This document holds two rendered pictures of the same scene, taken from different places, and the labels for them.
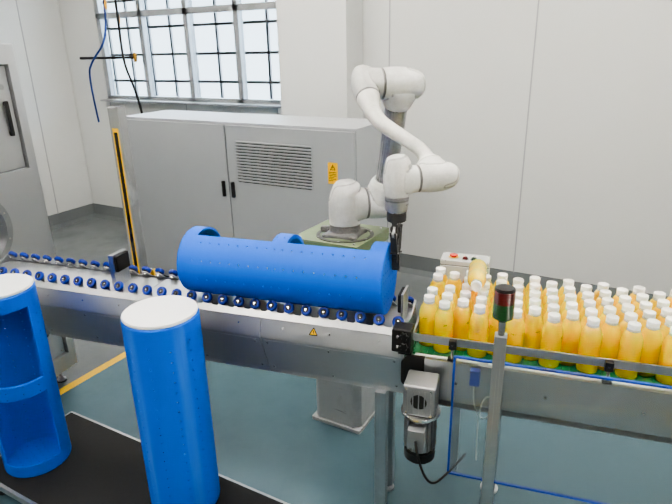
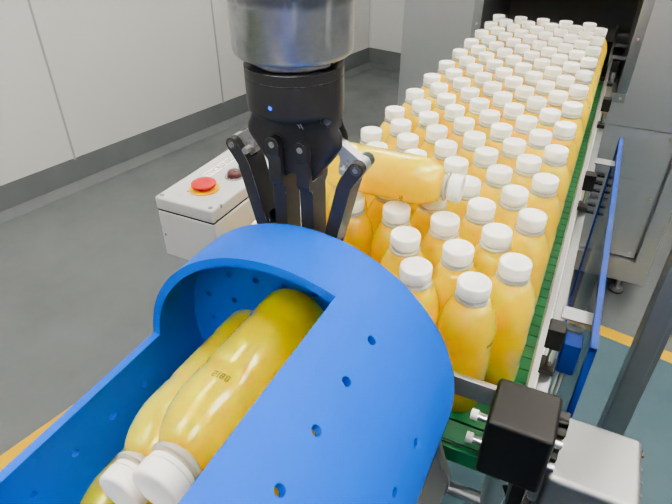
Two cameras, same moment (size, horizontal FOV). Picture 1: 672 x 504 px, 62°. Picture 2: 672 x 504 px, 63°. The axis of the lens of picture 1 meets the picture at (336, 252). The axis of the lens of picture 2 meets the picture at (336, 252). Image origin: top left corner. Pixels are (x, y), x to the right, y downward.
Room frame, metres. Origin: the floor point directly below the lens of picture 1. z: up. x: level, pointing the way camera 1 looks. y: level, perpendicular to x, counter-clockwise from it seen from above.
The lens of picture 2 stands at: (1.97, 0.18, 1.47)
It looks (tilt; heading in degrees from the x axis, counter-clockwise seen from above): 35 degrees down; 277
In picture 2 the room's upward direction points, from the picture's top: straight up
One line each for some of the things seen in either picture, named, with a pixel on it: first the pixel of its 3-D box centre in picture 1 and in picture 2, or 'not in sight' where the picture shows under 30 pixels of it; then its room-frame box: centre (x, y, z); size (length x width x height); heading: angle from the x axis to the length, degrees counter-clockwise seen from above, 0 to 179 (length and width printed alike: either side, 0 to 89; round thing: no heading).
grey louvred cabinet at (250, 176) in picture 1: (251, 209); not in sight; (4.40, 0.67, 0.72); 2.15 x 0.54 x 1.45; 60
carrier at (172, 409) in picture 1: (174, 411); not in sight; (1.92, 0.67, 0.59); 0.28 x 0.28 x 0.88
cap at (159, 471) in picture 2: not in sight; (163, 481); (2.11, -0.02, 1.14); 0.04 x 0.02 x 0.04; 161
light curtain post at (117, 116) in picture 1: (140, 269); not in sight; (2.81, 1.05, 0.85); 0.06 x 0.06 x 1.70; 71
